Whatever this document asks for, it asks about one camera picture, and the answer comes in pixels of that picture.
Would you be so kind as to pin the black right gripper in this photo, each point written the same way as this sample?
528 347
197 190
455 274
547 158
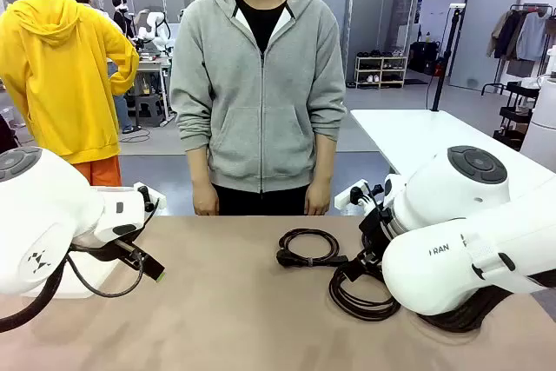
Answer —
375 227

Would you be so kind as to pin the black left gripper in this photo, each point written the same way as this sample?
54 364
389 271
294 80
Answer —
104 250

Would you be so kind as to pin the person's right forearm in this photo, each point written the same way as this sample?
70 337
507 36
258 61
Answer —
200 167

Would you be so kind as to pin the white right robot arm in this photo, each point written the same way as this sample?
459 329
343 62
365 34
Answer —
456 266

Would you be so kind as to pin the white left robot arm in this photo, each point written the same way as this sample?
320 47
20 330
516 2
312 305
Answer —
43 214

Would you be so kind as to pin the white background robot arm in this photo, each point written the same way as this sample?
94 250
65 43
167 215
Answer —
153 19

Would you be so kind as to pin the person's left forearm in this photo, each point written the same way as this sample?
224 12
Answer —
323 160

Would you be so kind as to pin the person's left hand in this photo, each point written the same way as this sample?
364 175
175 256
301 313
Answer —
317 199

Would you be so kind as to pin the person's right hand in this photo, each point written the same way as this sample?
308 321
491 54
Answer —
206 199

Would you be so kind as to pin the orange trousers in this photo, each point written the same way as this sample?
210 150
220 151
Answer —
102 171

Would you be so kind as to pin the white table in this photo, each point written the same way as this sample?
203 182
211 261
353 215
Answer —
412 136

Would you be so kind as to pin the grey step stool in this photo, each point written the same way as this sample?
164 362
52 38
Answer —
147 106

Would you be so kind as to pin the person in grey hoodie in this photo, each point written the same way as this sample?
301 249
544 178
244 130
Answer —
260 127

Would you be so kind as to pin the wooden shoe rack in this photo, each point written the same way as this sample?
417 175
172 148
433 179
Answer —
382 69

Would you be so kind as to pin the background robot workbench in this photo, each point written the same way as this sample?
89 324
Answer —
150 64

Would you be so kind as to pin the yellow hoodie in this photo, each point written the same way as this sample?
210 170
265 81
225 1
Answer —
65 75

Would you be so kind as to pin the black luggage bags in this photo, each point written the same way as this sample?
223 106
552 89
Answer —
419 58

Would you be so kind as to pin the white cylindrical appliance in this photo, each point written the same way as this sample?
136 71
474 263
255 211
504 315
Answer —
543 136

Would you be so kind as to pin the black pole stand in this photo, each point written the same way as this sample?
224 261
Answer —
447 54

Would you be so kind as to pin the background person black clothes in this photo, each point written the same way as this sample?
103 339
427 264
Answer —
123 23

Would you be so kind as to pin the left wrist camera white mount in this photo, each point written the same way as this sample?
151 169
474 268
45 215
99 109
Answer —
145 197

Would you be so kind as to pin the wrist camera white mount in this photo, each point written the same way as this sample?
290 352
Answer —
145 197
343 199

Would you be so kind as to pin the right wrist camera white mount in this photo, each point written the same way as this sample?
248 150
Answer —
343 199

